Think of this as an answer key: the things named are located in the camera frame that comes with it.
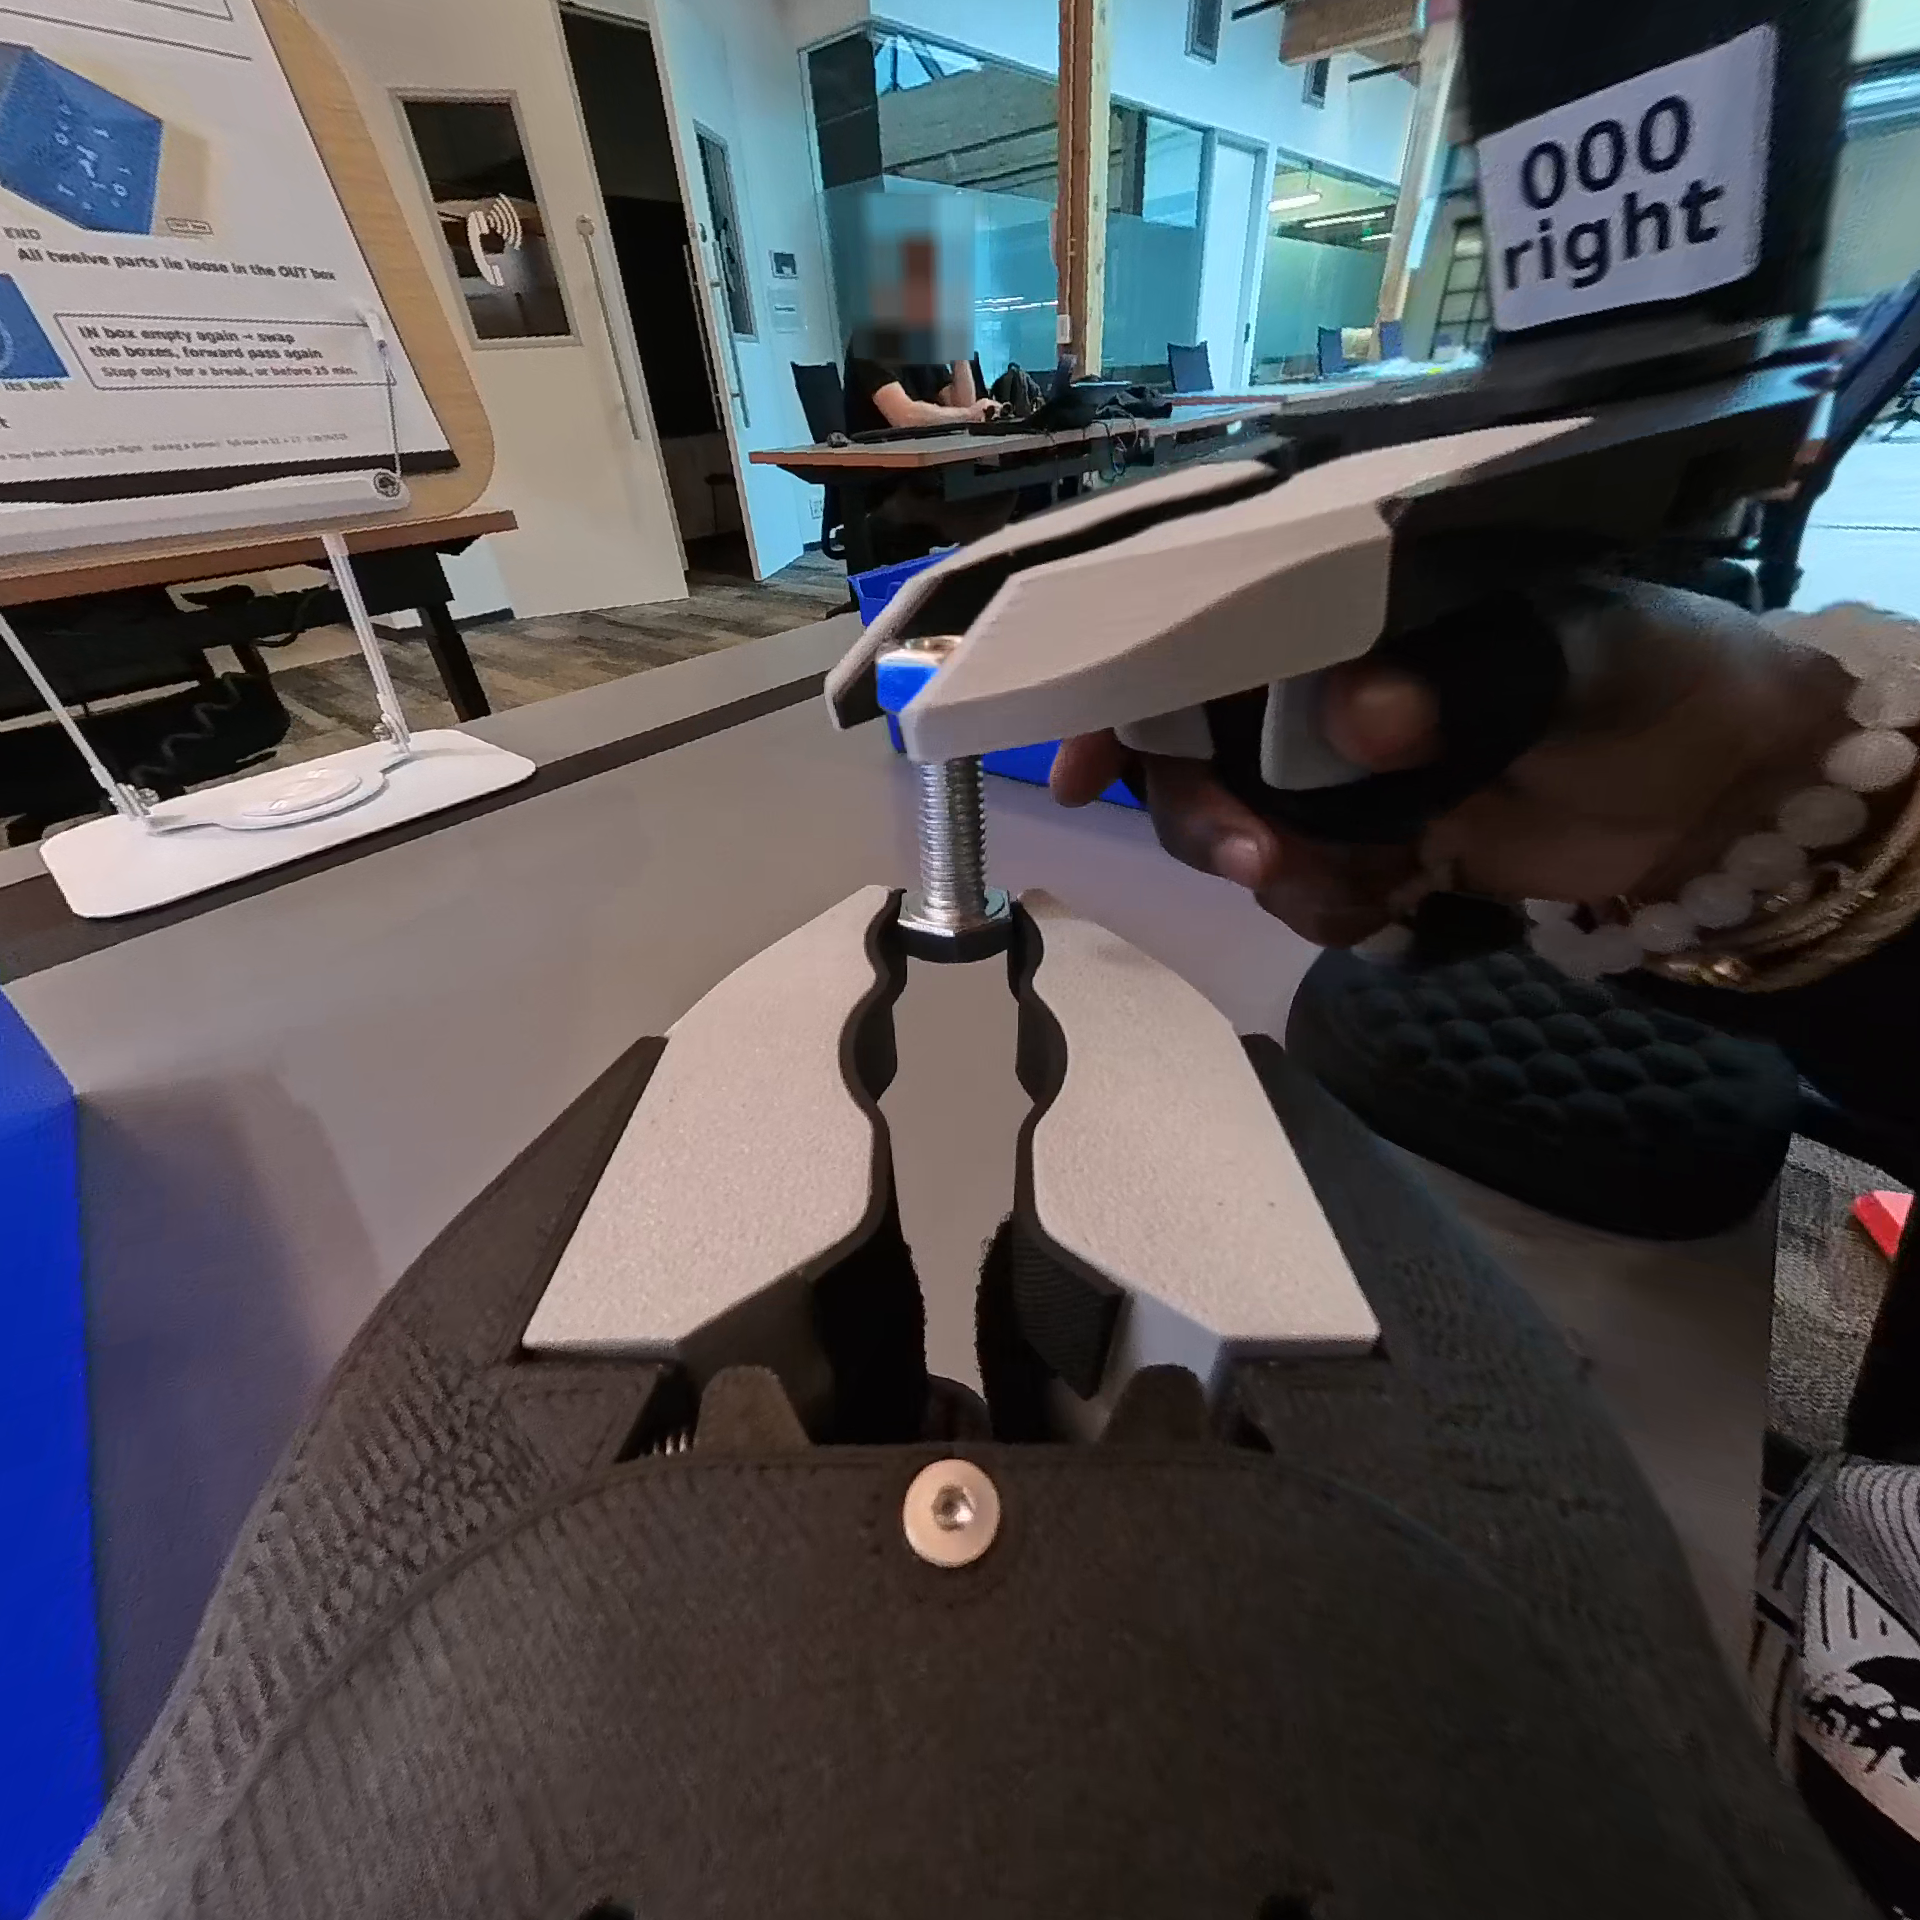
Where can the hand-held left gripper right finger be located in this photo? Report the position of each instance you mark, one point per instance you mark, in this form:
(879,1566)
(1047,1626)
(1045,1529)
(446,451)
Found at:
(1172,1172)

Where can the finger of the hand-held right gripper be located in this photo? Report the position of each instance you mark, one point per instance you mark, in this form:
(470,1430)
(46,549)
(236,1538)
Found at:
(1201,617)
(1052,573)

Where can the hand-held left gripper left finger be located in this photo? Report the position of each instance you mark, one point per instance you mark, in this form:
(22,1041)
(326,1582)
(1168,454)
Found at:
(736,1172)

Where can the silver hex nut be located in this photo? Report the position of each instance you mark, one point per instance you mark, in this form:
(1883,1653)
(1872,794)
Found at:
(911,698)

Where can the silver hex bolt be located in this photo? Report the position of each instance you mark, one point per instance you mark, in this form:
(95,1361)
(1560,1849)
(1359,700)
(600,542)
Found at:
(957,842)

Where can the blue plastic bin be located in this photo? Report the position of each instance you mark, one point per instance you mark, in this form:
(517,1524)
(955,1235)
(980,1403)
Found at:
(1016,770)
(38,1501)

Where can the wooden office desk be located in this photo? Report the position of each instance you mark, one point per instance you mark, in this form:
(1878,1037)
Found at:
(991,451)

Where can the black office chair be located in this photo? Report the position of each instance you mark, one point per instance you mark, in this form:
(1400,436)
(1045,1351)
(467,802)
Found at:
(816,406)

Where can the black round cushion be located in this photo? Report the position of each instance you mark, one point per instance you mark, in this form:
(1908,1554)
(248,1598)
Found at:
(1563,1097)

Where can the small red object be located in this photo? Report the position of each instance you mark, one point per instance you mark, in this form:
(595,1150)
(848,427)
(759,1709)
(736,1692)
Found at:
(1891,1222)

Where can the black printed shirt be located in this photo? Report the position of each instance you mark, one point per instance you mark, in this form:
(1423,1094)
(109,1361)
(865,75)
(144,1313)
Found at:
(1862,1682)

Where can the instruction sign board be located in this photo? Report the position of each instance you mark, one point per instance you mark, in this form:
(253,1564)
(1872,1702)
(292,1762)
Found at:
(212,270)

